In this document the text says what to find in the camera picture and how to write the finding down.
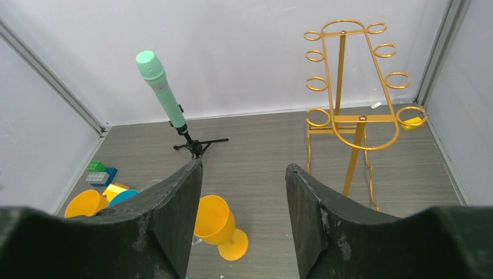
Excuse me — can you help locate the orange wine glass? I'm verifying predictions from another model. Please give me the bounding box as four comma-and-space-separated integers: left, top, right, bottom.
194, 195, 249, 261
64, 189, 109, 218

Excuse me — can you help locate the green toy block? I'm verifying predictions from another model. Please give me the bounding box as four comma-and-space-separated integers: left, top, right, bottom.
87, 160, 106, 173

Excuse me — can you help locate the blue toy block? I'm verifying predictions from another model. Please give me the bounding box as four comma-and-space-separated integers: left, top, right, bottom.
85, 167, 117, 187

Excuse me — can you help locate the mint green microphone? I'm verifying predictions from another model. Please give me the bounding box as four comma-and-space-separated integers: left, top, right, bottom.
135, 50, 186, 128

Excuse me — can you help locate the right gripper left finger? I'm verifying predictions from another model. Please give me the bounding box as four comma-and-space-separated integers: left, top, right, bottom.
1, 159, 203, 278

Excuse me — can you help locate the blue wine glass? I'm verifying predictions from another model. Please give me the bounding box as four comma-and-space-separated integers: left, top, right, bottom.
108, 189, 140, 207

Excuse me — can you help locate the gold wire glass rack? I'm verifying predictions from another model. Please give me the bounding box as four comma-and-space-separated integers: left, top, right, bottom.
303, 19, 428, 210

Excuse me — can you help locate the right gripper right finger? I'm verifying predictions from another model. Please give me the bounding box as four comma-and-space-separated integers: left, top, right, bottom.
285, 164, 492, 278

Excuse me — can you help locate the aluminium frame rail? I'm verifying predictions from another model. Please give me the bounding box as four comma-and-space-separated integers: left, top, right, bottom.
1, 18, 110, 138

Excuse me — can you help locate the small yellow block behind rack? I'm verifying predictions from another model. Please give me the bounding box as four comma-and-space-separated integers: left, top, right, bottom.
401, 116, 424, 131

